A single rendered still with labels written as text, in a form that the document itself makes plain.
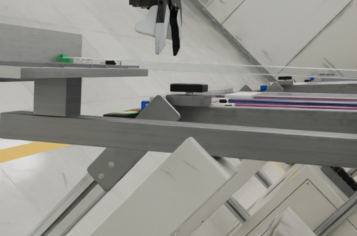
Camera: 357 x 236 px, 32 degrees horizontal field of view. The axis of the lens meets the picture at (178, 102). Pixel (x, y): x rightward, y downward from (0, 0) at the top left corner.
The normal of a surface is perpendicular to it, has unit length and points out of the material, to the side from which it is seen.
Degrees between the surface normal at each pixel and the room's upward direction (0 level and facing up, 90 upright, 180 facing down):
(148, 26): 73
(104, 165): 90
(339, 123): 90
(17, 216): 0
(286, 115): 90
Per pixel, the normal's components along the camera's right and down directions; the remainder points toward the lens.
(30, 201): 0.68, -0.70
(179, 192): -0.27, 0.04
